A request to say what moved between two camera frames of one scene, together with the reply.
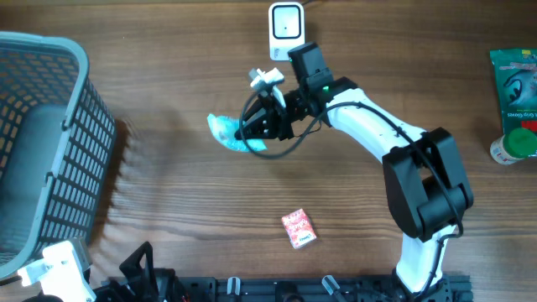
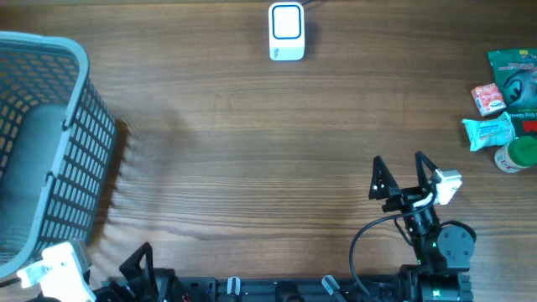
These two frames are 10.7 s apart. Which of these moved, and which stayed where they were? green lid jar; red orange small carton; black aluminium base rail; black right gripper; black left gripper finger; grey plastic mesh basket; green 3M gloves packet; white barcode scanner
Moved: red orange small carton; black right gripper; green lid jar
Stayed: grey plastic mesh basket; white barcode scanner; black aluminium base rail; green 3M gloves packet; black left gripper finger
